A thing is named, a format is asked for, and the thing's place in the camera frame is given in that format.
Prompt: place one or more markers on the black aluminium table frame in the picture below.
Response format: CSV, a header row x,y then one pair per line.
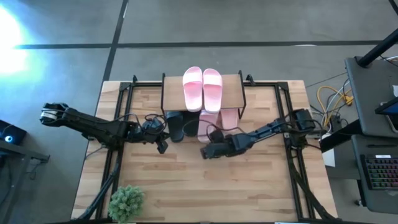
x,y
281,109

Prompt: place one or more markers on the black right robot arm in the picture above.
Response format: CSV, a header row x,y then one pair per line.
x,y
264,129

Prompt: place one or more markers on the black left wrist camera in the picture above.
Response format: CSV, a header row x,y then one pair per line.
x,y
153,126

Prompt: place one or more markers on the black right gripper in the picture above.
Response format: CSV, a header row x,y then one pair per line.
x,y
228,146

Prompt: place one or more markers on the pink rubber slide sandal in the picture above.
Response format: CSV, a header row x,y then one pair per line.
x,y
212,90
229,117
192,88
206,123

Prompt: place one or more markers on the grey desk with black pole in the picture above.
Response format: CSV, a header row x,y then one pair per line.
x,y
370,93

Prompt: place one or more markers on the grey keyboard desk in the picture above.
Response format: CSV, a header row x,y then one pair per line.
x,y
357,199

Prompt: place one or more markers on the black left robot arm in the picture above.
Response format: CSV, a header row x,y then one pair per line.
x,y
93,126

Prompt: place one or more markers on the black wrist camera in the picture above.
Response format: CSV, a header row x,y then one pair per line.
x,y
216,136
153,126

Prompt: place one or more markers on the black rubber slide sandal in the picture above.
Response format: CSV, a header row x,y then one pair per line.
x,y
175,126
191,123

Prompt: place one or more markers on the black tablet screen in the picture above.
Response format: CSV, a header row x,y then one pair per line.
x,y
390,109

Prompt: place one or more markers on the small green artificial plant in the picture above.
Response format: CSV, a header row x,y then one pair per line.
x,y
126,203

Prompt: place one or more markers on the wooden shelf with black frame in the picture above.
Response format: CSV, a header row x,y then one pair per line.
x,y
172,93

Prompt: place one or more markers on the grey side stand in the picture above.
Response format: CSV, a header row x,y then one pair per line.
x,y
18,155

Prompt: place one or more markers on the backlit black keyboard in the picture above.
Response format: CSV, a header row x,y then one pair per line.
x,y
382,172

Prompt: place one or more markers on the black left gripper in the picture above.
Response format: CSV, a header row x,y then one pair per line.
x,y
149,137

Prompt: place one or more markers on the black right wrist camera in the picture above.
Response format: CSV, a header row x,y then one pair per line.
x,y
216,136

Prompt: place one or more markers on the black device with blue light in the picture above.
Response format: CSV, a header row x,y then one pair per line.
x,y
11,133

